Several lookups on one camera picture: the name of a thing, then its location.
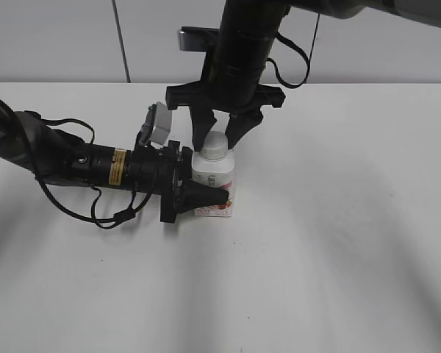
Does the white yogurt drink bottle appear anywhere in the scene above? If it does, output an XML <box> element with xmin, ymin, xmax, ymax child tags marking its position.
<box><xmin>192</xmin><ymin>150</ymin><xmax>235</xmax><ymax>217</ymax></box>

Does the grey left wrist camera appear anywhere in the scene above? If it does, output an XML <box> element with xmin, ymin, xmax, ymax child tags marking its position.
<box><xmin>137</xmin><ymin>101</ymin><xmax>172</xmax><ymax>146</ymax></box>

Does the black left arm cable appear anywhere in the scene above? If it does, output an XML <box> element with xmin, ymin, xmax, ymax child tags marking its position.
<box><xmin>0</xmin><ymin>117</ymin><xmax>159</xmax><ymax>229</ymax></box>

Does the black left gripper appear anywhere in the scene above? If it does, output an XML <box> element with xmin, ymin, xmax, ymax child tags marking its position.
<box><xmin>124</xmin><ymin>140</ymin><xmax>229</xmax><ymax>224</ymax></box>

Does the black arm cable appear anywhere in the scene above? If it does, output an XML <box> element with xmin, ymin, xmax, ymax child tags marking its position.
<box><xmin>266</xmin><ymin>29</ymin><xmax>312</xmax><ymax>88</ymax></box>
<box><xmin>0</xmin><ymin>117</ymin><xmax>159</xmax><ymax>229</ymax></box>

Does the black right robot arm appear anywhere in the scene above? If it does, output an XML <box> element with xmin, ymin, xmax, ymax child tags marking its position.
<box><xmin>165</xmin><ymin>1</ymin><xmax>441</xmax><ymax>151</ymax></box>

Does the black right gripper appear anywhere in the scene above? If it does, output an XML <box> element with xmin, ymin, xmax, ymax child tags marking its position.
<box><xmin>165</xmin><ymin>79</ymin><xmax>285</xmax><ymax>151</ymax></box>

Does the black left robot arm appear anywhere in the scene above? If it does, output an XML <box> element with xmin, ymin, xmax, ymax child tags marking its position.
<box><xmin>0</xmin><ymin>99</ymin><xmax>229</xmax><ymax>229</ymax></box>

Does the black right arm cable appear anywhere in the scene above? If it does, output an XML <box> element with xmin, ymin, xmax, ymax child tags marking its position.
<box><xmin>266</xmin><ymin>29</ymin><xmax>312</xmax><ymax>88</ymax></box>

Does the white ribbed bottle cap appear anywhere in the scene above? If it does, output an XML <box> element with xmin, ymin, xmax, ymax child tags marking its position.
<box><xmin>200</xmin><ymin>131</ymin><xmax>229</xmax><ymax>160</ymax></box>

